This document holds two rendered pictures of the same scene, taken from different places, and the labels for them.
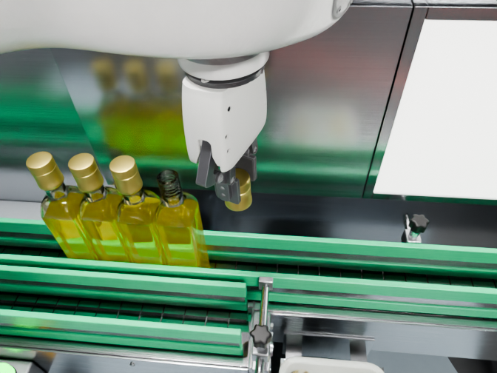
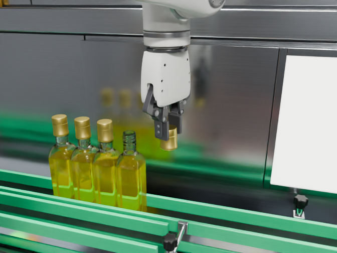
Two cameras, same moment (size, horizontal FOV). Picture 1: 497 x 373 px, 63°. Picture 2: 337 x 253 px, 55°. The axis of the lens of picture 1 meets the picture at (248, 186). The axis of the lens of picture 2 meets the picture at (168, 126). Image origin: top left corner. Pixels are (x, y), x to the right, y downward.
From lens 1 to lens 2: 0.30 m
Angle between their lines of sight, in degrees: 27
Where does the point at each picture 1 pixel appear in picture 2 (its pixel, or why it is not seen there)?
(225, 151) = (160, 90)
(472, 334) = not seen: outside the picture
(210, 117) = (154, 67)
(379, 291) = (268, 245)
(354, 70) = (249, 85)
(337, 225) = not seen: hidden behind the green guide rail
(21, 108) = (56, 106)
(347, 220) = not seen: hidden behind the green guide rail
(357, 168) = (257, 160)
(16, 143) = (45, 130)
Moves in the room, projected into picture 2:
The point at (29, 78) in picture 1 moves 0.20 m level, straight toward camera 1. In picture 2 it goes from (66, 87) to (74, 107)
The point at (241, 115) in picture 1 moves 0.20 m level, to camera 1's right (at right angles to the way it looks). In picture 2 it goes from (172, 74) to (288, 78)
